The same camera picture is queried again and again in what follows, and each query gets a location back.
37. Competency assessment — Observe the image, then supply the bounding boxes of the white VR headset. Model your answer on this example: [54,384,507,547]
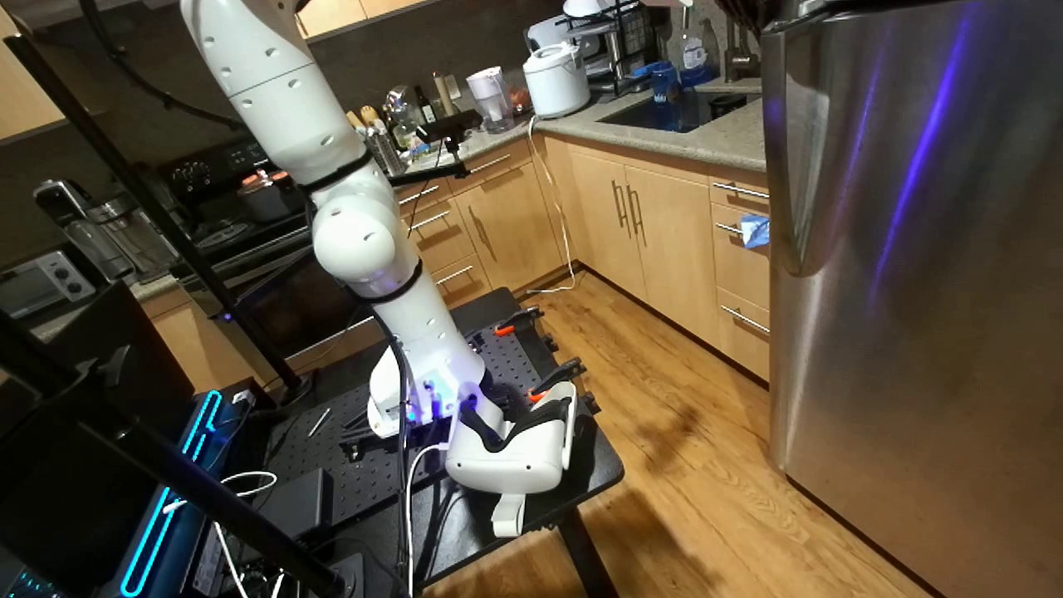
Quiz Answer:
[445,380,577,537]

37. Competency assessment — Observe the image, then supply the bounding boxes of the wooden kitchen cabinets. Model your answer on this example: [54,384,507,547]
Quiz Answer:
[398,133,770,378]

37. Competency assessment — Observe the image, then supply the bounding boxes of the black clamp on table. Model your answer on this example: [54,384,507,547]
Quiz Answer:
[528,359,584,400]

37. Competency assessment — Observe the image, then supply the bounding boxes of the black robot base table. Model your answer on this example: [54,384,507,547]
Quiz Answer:
[254,290,623,598]

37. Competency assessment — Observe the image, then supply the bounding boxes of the kitchen sink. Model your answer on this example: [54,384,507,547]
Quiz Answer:
[608,88,746,133]

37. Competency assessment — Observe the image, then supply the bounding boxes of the white cable on table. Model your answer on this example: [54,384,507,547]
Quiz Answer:
[212,442,460,598]

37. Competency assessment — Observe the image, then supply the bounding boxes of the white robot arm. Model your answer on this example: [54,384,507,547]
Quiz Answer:
[179,0,485,438]

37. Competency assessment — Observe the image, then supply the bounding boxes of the toaster oven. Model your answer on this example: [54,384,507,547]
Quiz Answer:
[0,249,100,317]

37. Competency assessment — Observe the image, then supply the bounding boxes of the blue plastic bag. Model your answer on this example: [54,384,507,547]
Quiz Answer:
[736,211,770,249]

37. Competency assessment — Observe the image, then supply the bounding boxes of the black stove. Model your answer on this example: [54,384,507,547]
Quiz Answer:
[157,135,371,356]

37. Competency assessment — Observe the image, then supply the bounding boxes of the stainless steel fridge door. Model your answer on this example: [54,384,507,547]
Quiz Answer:
[765,0,1063,598]

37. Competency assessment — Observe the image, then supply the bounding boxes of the orange handled black clamp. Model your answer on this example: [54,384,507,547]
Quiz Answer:
[493,310,546,338]

